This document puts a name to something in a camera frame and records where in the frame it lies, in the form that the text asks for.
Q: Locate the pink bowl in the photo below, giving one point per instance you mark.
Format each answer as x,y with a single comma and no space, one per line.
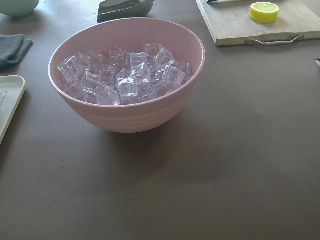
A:
132,32

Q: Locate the pile of clear ice cubes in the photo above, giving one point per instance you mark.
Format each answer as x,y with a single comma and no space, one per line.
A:
124,76

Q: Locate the stainless steel ice scoop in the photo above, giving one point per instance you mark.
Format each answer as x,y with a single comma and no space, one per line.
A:
119,9

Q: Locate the wooden cutting board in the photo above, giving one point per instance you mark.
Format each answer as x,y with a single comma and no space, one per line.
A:
229,23

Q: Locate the half lemon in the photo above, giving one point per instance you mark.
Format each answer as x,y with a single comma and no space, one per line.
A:
263,12

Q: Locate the cream rectangular serving tray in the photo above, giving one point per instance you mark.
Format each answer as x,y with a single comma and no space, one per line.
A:
12,88

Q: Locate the grey folded cloth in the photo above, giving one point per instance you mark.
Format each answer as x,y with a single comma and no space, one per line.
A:
12,49

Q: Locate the green ceramic bowl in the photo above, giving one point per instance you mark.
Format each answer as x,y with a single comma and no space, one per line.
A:
17,8

